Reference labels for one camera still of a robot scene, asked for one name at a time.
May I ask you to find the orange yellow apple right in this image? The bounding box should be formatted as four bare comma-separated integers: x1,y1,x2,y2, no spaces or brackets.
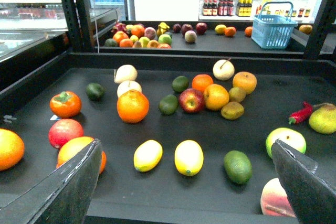
232,71,257,94

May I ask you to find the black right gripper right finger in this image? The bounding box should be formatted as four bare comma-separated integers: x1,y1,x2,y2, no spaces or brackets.
271,140,335,223

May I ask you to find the black shelf post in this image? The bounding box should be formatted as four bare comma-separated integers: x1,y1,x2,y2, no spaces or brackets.
61,0,94,52
303,0,335,60

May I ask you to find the far black fruit shelf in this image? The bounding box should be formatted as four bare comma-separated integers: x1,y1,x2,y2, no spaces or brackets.
99,20,335,62

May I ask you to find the black shelf post left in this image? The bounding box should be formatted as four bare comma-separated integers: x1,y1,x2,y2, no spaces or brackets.
61,0,94,52

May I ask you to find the white pear upper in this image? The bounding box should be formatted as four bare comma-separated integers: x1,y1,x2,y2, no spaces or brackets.
114,65,138,84

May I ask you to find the red chili pepper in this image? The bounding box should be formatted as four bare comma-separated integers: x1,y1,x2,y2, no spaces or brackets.
288,102,313,124

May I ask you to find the brown kiwi upper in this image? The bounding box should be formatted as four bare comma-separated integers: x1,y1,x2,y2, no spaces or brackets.
228,87,246,103

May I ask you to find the pink peach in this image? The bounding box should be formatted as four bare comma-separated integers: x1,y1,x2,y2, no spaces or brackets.
184,30,197,44
260,177,296,218

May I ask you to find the green avocado front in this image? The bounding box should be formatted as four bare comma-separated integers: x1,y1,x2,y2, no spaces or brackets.
224,150,253,185

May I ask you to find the yellow green pear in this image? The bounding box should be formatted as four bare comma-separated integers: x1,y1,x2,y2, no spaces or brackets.
309,103,335,134

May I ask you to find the dark green lime left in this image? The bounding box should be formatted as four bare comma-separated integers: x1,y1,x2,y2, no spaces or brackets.
86,83,105,101

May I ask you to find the row of sauce bottles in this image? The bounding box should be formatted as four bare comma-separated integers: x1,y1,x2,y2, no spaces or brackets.
200,0,253,17

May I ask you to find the orange persimmon green leaf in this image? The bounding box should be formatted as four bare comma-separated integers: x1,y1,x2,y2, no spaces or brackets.
49,91,82,119

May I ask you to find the orange grapefruit far left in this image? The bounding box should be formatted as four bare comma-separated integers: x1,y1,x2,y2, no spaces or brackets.
1,129,25,172

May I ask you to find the small blue shopping basket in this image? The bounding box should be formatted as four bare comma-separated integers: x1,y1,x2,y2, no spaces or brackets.
251,1,298,49

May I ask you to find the white pear lower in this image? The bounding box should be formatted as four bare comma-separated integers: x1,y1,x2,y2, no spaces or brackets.
117,80,142,98

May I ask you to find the black fruit shelf tray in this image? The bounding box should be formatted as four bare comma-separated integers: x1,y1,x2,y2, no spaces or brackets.
1,54,335,223

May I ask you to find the orange tangerine centre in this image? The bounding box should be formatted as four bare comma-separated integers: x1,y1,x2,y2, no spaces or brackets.
192,74,214,93

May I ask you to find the pink peach front right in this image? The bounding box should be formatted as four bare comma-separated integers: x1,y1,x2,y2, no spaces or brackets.
260,177,296,218

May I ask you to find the green apple right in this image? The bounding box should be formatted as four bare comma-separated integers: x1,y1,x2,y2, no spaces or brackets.
265,127,307,159

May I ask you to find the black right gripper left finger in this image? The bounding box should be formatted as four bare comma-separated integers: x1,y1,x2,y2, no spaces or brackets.
1,139,102,223

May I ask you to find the dark red apple far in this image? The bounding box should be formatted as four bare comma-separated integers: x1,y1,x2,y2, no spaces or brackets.
196,22,207,35

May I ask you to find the black shelf post right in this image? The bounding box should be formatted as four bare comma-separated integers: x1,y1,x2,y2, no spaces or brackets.
303,0,335,60

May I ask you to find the pile of far fruits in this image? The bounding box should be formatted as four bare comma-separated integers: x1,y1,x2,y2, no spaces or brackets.
103,22,172,49

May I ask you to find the red apple centre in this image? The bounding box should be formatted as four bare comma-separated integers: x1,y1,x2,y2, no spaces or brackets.
178,88,205,113

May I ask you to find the red apple left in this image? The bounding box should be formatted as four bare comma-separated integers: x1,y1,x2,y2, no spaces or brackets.
48,119,84,149

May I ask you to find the pink peach far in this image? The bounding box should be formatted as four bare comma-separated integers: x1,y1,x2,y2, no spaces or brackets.
184,30,197,44

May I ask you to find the green lime upper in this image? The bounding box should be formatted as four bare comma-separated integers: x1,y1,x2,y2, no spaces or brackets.
172,76,189,93

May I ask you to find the large orange centre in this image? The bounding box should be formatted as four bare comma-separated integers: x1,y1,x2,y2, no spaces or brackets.
117,89,150,124

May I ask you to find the green lime centre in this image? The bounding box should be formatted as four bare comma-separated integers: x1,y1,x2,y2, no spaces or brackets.
159,94,179,115

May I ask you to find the orange far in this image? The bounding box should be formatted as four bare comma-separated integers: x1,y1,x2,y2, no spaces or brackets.
224,27,236,38

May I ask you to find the white round pear with stem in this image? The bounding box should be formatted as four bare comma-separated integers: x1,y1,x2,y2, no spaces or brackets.
213,58,235,81

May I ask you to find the orange fruit behind left finger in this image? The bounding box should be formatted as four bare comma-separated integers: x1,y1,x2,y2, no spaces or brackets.
56,136,94,168

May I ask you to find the yellow lemon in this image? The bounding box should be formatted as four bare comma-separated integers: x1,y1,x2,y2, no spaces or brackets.
133,140,163,172
215,24,227,35
174,140,204,176

